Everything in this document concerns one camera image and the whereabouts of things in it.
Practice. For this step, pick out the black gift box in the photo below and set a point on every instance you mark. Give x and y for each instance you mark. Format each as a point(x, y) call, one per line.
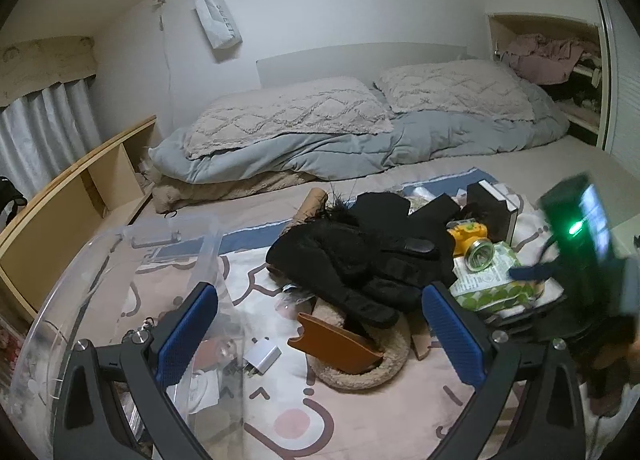
point(492, 210)

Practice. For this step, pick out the pink clothes pile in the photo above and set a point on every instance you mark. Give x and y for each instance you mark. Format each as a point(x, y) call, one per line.
point(540, 57)

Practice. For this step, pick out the green wet wipes packet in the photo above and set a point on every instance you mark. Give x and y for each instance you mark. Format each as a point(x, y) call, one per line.
point(500, 285)

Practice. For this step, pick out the grey curtain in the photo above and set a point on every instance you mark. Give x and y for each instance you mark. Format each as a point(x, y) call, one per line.
point(50, 134)

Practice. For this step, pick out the black flat pouch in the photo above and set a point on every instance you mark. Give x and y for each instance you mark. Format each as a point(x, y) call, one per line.
point(435, 210)

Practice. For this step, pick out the grey headboard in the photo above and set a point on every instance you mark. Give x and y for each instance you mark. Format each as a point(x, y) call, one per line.
point(360, 62)

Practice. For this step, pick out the beige textured pillow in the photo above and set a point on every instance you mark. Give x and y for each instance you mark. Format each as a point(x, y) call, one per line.
point(455, 89)
point(285, 114)

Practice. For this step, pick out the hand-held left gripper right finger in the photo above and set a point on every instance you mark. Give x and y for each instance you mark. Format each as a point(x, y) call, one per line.
point(450, 335)

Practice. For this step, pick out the white paper bag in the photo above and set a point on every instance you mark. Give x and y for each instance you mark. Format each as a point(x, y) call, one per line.
point(217, 19)

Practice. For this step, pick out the yellow headlamp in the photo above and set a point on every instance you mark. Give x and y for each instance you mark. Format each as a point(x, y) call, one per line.
point(467, 240)

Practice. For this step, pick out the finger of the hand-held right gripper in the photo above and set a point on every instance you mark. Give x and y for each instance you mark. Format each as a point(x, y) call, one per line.
point(530, 272)
point(540, 315)

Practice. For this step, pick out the grey duvet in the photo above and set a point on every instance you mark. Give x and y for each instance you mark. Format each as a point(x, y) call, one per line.
point(340, 152)

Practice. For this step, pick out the clear plastic bag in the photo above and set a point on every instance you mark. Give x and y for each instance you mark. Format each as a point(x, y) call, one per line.
point(417, 195)

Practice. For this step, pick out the wooden wall niche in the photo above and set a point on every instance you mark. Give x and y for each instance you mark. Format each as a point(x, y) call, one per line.
point(497, 34)

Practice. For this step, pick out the black feather tuft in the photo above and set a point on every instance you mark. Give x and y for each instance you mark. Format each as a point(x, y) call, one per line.
point(340, 207)

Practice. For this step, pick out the black knit cloth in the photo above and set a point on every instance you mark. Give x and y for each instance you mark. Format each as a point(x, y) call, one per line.
point(380, 210)

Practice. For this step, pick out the wooden shelf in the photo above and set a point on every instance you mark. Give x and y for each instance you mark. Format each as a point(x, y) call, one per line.
point(75, 200)

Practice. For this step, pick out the beige bed sheet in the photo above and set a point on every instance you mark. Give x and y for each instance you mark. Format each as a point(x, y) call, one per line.
point(500, 164)

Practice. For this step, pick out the small brown cardboard box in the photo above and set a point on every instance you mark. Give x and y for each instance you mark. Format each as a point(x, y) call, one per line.
point(422, 345)

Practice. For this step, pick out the white louvered door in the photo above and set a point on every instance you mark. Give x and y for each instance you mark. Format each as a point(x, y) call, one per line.
point(622, 89)

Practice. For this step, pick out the person's right hand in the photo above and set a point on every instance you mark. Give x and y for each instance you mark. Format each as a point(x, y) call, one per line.
point(612, 375)

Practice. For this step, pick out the clear plastic wrapper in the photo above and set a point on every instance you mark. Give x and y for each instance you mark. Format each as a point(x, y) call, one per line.
point(292, 297)

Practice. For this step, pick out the beige fluffy headband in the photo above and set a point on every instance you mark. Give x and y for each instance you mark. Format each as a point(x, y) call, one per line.
point(360, 380)

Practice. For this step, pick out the printed beige valance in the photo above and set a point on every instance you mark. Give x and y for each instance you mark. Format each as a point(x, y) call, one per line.
point(45, 69)

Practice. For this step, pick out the printed blanket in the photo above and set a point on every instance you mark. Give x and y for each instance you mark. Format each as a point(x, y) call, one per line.
point(300, 420)

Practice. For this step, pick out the brown leather card holder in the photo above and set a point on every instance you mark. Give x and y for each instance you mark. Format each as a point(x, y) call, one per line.
point(335, 345)

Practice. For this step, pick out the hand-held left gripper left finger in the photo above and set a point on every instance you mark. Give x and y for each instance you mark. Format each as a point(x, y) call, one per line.
point(185, 335)

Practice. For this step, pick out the black glove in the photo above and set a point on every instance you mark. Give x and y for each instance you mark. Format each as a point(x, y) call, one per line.
point(320, 250)
point(400, 265)

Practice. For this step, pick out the black cap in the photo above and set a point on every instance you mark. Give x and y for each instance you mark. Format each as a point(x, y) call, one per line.
point(10, 200)

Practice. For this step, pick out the white charger plug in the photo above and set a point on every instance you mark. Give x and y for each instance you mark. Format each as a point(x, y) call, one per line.
point(262, 355)

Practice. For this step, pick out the cardboard tube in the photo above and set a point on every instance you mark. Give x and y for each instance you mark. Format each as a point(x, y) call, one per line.
point(307, 210)

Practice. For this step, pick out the clear plastic storage box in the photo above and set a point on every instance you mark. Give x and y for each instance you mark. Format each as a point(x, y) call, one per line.
point(205, 250)

